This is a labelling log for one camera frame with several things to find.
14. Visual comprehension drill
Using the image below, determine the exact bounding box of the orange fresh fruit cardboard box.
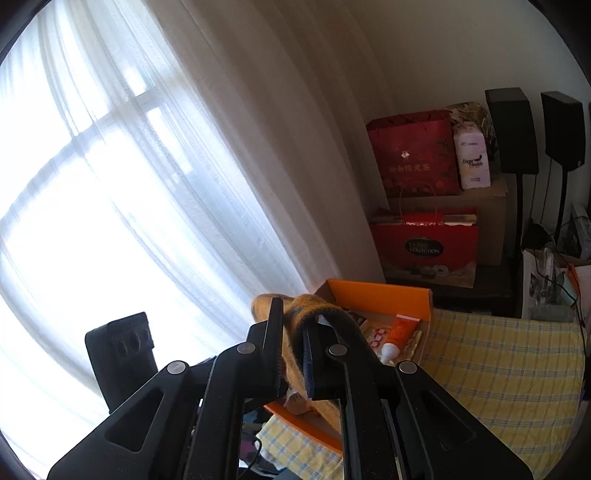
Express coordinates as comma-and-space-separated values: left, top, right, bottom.
266, 279, 433, 454

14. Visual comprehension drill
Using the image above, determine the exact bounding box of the red tea gift bag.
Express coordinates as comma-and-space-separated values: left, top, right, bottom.
367, 110, 462, 198

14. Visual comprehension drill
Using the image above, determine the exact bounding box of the pink white tissue pack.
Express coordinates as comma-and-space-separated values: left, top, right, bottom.
454, 122, 491, 190

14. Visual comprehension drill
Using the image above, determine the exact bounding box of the right black speaker on stand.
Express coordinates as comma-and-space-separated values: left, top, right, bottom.
541, 91, 586, 242

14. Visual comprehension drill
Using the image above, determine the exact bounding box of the brown cardboard box by wall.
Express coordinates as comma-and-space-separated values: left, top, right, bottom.
389, 175, 508, 265

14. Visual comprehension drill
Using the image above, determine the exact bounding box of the red chocolate collection gift box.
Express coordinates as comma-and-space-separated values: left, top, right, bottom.
370, 211, 479, 288

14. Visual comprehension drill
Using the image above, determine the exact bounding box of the left black speaker on stand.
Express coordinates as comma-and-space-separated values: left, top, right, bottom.
485, 87, 539, 246

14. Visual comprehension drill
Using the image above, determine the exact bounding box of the white sheer curtain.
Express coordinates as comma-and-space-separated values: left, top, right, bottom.
1, 1, 385, 478

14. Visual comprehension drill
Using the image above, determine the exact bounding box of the orange blue knitted towel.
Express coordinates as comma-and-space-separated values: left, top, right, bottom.
252, 294, 376, 432

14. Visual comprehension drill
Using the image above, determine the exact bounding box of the orange white cream tube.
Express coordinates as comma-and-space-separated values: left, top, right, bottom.
380, 314, 422, 364

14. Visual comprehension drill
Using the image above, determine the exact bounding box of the black speaker on stand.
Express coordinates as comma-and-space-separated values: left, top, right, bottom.
541, 91, 586, 242
485, 87, 539, 246

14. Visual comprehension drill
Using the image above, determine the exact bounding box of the yellow blue checked bedspread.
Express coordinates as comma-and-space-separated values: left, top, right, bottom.
255, 307, 587, 480

